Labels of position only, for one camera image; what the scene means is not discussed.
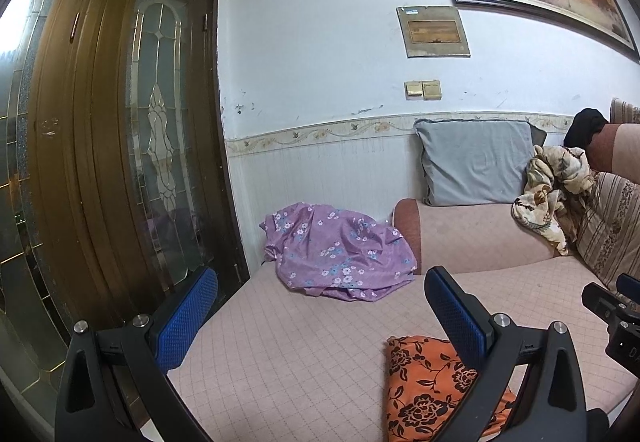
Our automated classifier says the right gold wall switch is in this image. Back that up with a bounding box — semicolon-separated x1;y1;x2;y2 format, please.
421;80;442;101

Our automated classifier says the purple floral garment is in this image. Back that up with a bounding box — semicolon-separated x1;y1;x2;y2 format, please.
260;202;418;302

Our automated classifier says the small framed wall panel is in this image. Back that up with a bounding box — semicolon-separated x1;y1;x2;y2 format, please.
396;6;471;58

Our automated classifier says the wooden glass door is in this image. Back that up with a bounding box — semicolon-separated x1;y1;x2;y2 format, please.
1;0;248;440

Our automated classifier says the gold wall switch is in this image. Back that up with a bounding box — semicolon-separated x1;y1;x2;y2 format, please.
421;80;442;101
404;81;423;101

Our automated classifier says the grey pillow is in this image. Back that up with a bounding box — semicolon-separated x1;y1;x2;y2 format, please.
413;119;547;207

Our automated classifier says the left gold wall switch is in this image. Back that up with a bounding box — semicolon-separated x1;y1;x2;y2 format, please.
404;81;423;101

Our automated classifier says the striped beige cushion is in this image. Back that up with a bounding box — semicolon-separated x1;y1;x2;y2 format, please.
576;172;640;292

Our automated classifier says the cream floral crumpled cloth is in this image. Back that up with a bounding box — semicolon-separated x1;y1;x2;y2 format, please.
511;145;596;256

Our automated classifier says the orange black floral blouse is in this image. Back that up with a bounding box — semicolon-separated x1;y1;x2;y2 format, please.
383;334;516;442

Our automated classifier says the black cloth on armrest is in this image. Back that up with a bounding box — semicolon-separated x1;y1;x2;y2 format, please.
563;108;608;150

